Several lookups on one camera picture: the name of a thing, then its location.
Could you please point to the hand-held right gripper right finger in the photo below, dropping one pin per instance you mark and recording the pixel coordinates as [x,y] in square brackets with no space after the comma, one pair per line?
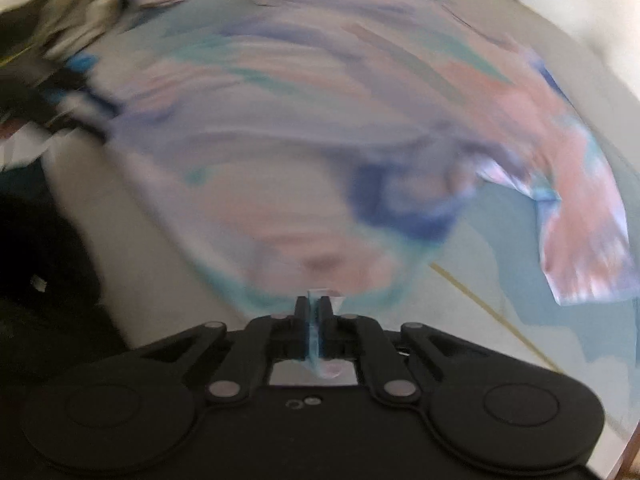
[326,322]

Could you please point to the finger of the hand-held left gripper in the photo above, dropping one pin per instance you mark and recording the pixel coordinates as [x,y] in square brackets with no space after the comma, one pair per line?
[87,85]

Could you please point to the person's dark clothing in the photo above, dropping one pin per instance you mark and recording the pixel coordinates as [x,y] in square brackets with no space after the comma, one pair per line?
[40,240]

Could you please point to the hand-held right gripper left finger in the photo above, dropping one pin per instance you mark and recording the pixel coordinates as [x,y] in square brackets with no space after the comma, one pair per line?
[302,322]

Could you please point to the white blue printed tablecloth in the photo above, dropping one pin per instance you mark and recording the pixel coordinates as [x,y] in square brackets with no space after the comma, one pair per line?
[525,285]

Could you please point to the lavender blue swirl tie-dye shirt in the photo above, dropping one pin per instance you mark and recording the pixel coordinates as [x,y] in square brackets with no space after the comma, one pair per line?
[300,135]

